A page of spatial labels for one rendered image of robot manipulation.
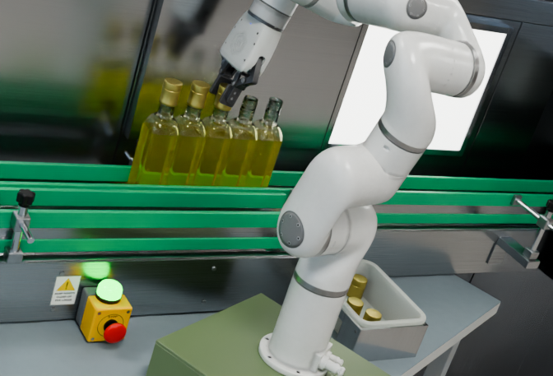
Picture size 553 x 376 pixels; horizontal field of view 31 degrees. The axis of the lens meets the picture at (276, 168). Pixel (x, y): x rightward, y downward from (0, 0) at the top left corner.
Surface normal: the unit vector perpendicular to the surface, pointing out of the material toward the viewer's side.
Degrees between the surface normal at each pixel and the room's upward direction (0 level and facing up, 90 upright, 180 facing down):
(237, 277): 90
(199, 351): 1
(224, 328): 1
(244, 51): 74
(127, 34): 90
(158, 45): 90
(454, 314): 0
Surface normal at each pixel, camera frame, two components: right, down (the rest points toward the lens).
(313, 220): -0.56, 0.22
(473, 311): 0.29, -0.88
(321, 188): -0.69, 0.07
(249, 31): -0.69, -0.28
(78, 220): 0.47, 0.48
